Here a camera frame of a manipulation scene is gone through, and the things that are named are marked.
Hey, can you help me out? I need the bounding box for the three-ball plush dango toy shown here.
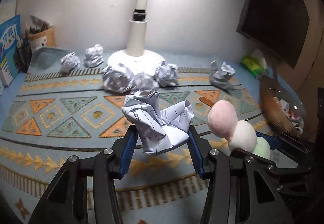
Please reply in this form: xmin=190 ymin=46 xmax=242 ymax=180
xmin=199 ymin=97 xmax=271 ymax=159

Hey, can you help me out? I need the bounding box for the paper ball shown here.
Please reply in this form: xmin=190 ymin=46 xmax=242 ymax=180
xmin=60 ymin=52 xmax=80 ymax=73
xmin=155 ymin=61 xmax=178 ymax=87
xmin=102 ymin=63 xmax=134 ymax=93
xmin=209 ymin=60 xmax=236 ymax=90
xmin=122 ymin=92 xmax=194 ymax=155
xmin=131 ymin=73 xmax=159 ymax=95
xmin=84 ymin=44 xmax=104 ymax=68

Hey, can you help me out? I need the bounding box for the wicker waste basket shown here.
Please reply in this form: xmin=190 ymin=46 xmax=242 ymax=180
xmin=260 ymin=76 xmax=306 ymax=137

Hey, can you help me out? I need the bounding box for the patterned blue woven mat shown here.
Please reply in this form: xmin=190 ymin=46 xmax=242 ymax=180
xmin=0 ymin=46 xmax=304 ymax=224

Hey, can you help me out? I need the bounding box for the green tissue pack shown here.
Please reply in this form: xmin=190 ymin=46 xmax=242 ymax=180
xmin=241 ymin=49 xmax=269 ymax=79

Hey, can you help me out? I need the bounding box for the black mesh pen cup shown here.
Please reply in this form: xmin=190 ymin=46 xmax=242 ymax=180
xmin=15 ymin=36 xmax=32 ymax=73

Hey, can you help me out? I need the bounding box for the black monitor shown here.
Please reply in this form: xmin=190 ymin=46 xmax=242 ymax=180
xmin=237 ymin=0 xmax=310 ymax=68

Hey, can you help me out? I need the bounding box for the white desk lamp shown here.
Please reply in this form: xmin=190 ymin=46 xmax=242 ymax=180
xmin=107 ymin=0 xmax=165 ymax=76

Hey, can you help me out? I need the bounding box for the wooden pen holder box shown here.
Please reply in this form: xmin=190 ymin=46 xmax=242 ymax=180
xmin=26 ymin=15 xmax=56 ymax=50

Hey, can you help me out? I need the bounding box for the blue study book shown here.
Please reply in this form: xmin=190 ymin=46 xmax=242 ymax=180
xmin=0 ymin=15 xmax=21 ymax=87

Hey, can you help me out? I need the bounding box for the white paper stack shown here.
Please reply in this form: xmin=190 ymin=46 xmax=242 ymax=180
xmin=0 ymin=0 xmax=17 ymax=24

